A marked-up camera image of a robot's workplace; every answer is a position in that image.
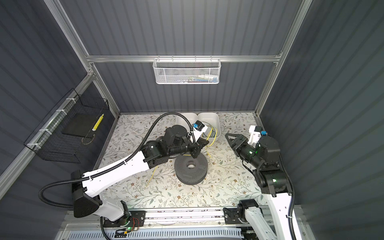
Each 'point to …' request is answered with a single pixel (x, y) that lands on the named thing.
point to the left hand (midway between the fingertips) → (209, 141)
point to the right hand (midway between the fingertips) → (228, 138)
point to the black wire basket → (48, 142)
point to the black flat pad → (81, 125)
